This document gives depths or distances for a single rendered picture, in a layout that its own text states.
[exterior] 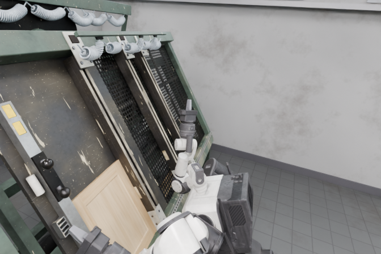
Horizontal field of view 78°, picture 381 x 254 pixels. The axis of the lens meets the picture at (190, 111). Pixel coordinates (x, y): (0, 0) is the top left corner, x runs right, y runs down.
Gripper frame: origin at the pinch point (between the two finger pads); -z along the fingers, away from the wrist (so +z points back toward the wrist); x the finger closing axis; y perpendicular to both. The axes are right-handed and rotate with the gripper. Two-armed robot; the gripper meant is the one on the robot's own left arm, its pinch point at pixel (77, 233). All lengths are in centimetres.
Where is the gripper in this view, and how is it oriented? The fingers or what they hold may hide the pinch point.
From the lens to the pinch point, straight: 92.4
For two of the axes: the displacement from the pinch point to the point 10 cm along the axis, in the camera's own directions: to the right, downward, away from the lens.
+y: 2.6, -3.1, 9.1
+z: 8.2, 5.7, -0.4
